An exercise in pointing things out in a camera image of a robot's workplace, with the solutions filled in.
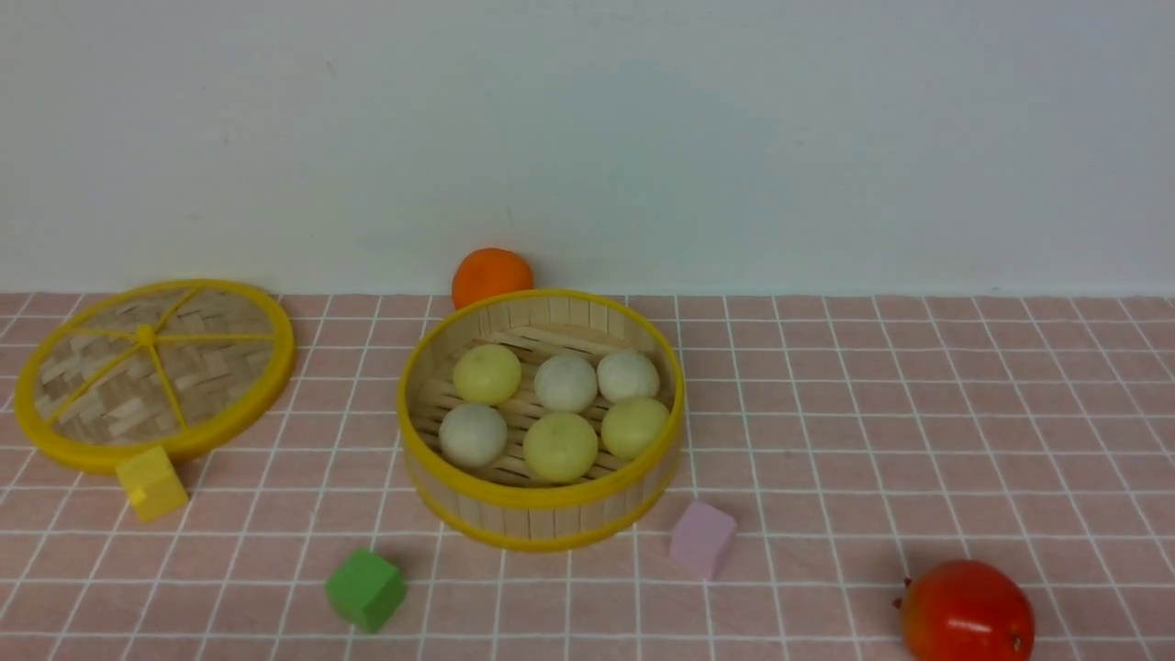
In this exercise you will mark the green cube block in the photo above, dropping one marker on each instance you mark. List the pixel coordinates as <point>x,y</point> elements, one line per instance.
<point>366,590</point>

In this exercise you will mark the white bun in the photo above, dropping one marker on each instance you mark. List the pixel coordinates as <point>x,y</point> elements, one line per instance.
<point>627,374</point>
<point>566,383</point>
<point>473,435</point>

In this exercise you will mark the orange fruit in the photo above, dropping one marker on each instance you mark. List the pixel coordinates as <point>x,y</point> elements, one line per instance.
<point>490,272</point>

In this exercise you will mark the yellow bun bottom edge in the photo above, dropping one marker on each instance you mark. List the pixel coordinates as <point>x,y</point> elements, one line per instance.
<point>560,447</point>

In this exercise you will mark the pink cube block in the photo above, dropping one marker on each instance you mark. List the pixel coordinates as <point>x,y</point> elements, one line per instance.
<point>702,538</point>

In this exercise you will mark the yellow cube block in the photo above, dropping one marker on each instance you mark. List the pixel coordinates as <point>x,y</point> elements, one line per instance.
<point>151,484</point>

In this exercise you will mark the bamboo steamer tray yellow rim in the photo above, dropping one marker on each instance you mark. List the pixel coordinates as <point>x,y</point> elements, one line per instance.
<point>503,504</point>

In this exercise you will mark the bamboo steamer lid yellow rim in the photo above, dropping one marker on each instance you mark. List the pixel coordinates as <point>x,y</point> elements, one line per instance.
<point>183,365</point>

